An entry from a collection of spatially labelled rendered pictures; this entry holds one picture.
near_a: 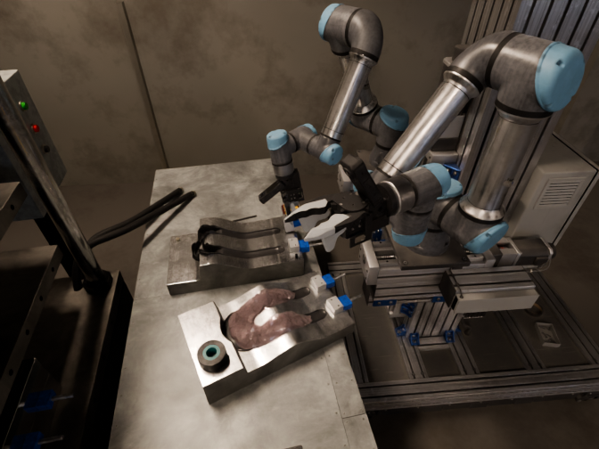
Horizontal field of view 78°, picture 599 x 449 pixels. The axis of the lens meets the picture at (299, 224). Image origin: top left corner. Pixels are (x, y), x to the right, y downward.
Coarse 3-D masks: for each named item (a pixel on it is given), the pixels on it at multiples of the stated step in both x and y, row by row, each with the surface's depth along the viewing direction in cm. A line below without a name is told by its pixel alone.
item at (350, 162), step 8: (344, 160) 66; (352, 160) 65; (360, 160) 64; (344, 168) 66; (352, 168) 64; (360, 168) 64; (352, 176) 66; (360, 176) 65; (368, 176) 66; (360, 184) 67; (368, 184) 67; (360, 192) 71; (368, 192) 68; (376, 192) 69; (376, 200) 70
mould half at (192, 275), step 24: (192, 240) 149; (216, 240) 139; (240, 240) 145; (264, 240) 145; (168, 264) 139; (192, 264) 139; (216, 264) 130; (240, 264) 135; (264, 264) 136; (288, 264) 137; (168, 288) 133; (192, 288) 135; (216, 288) 138
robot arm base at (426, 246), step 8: (432, 232) 113; (440, 232) 113; (424, 240) 115; (432, 240) 115; (440, 240) 115; (448, 240) 119; (408, 248) 120; (416, 248) 117; (424, 248) 116; (432, 248) 116; (440, 248) 116; (432, 256) 118
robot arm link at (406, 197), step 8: (400, 176) 74; (392, 184) 72; (400, 184) 72; (408, 184) 73; (400, 192) 72; (408, 192) 72; (400, 200) 72; (408, 200) 73; (400, 208) 72; (408, 208) 75
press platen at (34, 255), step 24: (0, 264) 115; (24, 264) 115; (48, 264) 115; (0, 288) 108; (24, 288) 108; (48, 288) 113; (0, 312) 101; (24, 312) 101; (0, 336) 96; (24, 336) 98; (0, 360) 91; (0, 384) 87; (0, 408) 86
